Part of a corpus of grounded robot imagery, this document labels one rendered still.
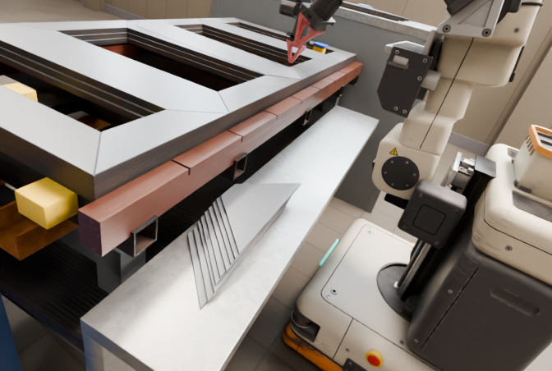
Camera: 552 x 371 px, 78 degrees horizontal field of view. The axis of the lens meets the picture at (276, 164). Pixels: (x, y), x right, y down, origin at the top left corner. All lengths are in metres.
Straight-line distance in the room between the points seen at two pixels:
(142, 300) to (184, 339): 0.09
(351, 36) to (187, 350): 1.66
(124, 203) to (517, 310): 0.86
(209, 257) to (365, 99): 1.48
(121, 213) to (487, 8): 0.73
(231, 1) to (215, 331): 1.88
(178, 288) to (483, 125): 3.56
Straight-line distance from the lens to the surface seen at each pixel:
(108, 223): 0.50
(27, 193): 0.58
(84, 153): 0.56
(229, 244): 0.63
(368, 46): 1.89
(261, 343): 1.37
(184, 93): 0.81
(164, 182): 0.56
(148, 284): 0.60
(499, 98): 3.84
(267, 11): 2.07
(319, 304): 1.17
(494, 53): 0.98
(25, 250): 0.67
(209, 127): 0.69
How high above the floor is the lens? 1.14
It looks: 29 degrees down
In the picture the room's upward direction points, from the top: 14 degrees clockwise
